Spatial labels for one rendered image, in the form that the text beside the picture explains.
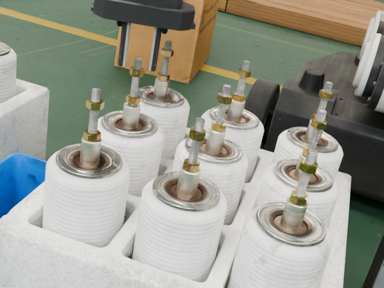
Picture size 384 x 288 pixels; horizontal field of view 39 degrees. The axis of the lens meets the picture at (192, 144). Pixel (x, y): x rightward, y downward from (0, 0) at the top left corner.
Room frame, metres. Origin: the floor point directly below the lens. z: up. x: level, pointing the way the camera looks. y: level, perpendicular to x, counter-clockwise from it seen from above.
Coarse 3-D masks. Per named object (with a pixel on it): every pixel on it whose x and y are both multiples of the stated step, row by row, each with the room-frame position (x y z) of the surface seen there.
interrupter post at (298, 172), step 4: (300, 156) 0.60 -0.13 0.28; (304, 156) 0.60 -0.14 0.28; (300, 160) 0.60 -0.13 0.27; (316, 160) 0.60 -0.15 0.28; (296, 168) 0.60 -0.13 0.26; (296, 172) 0.60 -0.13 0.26; (300, 172) 0.60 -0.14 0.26; (296, 176) 0.60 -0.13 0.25; (300, 176) 0.59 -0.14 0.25; (312, 176) 0.60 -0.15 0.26
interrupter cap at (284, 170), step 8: (288, 160) 0.63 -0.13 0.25; (296, 160) 0.64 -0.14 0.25; (280, 168) 0.61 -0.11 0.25; (288, 168) 0.61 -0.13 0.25; (320, 168) 0.63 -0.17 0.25; (280, 176) 0.58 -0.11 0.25; (288, 176) 0.59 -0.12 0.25; (320, 176) 0.61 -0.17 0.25; (328, 176) 0.61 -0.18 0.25; (288, 184) 0.57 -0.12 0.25; (296, 184) 0.58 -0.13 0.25; (312, 184) 0.58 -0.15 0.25; (320, 184) 0.59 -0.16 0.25; (328, 184) 0.59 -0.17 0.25; (312, 192) 0.57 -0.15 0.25; (320, 192) 0.57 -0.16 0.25
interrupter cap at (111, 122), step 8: (112, 112) 0.67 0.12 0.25; (120, 112) 0.68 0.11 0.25; (104, 120) 0.65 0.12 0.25; (112, 120) 0.65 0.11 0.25; (120, 120) 0.66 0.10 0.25; (144, 120) 0.67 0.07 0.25; (152, 120) 0.67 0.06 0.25; (104, 128) 0.63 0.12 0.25; (112, 128) 0.63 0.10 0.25; (120, 128) 0.63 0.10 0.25; (136, 128) 0.65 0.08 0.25; (144, 128) 0.65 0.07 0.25; (152, 128) 0.65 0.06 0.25; (128, 136) 0.62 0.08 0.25; (136, 136) 0.62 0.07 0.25; (144, 136) 0.63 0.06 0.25
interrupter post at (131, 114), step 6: (126, 102) 0.66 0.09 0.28; (126, 108) 0.64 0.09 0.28; (132, 108) 0.64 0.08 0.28; (138, 108) 0.65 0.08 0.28; (126, 114) 0.64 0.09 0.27; (132, 114) 0.64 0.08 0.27; (138, 114) 0.65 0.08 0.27; (126, 120) 0.64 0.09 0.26; (132, 120) 0.64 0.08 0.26; (138, 120) 0.65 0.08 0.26; (126, 126) 0.64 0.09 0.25; (132, 126) 0.64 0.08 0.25
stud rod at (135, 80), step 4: (136, 60) 0.65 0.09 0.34; (140, 60) 0.65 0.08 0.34; (136, 64) 0.65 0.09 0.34; (140, 64) 0.65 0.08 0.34; (136, 68) 0.65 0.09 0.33; (140, 68) 0.65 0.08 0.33; (132, 80) 0.65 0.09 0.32; (136, 80) 0.65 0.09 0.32; (132, 84) 0.65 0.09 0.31; (136, 84) 0.65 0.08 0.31; (132, 88) 0.65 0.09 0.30; (136, 88) 0.65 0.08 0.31; (132, 92) 0.65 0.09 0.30; (136, 92) 0.65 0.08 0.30; (132, 96) 0.65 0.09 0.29; (136, 96) 0.65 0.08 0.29
